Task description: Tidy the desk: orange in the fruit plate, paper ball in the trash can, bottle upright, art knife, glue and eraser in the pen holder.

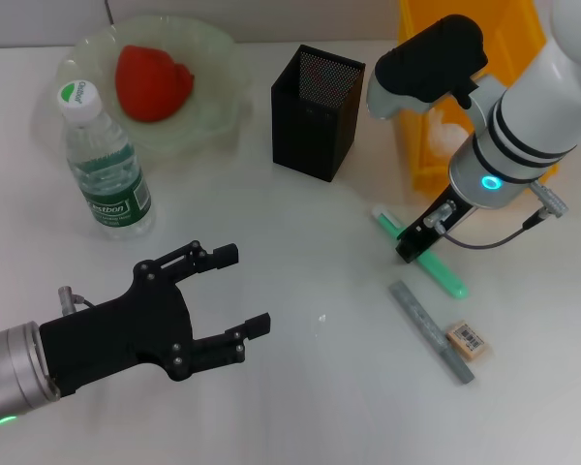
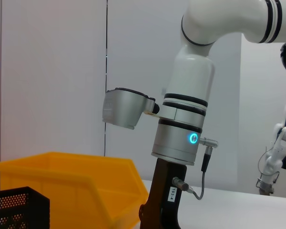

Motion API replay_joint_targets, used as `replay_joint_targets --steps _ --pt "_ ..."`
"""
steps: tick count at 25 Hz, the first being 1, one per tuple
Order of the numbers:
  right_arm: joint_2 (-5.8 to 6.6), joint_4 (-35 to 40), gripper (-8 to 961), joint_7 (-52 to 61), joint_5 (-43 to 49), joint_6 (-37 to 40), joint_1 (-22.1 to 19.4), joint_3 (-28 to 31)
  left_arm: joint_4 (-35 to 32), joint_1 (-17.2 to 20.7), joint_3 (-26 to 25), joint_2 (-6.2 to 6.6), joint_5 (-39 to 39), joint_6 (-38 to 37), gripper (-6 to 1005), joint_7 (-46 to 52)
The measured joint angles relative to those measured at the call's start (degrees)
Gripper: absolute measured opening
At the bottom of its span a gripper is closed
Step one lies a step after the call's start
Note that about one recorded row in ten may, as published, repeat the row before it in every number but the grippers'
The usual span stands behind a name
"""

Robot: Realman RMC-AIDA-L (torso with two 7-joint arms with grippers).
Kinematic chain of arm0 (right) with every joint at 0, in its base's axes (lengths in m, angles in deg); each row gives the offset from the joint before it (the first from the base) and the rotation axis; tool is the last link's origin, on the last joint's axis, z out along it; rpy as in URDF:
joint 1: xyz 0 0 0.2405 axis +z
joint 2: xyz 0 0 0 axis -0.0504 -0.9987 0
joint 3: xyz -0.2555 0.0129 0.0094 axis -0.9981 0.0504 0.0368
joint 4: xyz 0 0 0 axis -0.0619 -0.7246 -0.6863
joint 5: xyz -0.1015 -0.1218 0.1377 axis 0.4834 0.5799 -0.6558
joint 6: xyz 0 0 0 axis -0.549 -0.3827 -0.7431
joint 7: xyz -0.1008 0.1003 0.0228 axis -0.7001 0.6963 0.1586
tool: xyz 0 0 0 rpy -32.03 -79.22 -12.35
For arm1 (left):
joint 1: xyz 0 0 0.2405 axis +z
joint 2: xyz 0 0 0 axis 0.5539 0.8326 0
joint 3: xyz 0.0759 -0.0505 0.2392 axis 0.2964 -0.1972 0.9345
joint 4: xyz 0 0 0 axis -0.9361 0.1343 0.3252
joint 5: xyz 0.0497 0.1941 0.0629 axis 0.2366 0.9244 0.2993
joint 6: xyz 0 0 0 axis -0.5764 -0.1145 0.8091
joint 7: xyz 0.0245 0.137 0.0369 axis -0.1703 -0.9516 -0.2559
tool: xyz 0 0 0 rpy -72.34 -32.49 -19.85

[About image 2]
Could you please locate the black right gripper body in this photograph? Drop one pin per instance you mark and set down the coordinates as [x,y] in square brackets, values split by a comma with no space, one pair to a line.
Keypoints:
[162,202]

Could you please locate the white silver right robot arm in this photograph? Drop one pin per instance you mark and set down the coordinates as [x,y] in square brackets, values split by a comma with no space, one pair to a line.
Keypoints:
[193,71]

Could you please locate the black mesh pen holder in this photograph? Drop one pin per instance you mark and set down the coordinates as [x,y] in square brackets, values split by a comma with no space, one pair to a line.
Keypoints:
[19,210]

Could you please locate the yellow plastic storage bin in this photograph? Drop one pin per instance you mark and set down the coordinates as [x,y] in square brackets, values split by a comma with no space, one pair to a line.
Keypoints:
[62,171]

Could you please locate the white humanoid robot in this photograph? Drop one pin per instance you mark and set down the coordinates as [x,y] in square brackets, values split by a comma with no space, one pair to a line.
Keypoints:
[280,143]

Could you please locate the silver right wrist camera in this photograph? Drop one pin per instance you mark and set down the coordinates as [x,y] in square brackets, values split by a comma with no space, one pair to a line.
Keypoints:
[124,107]

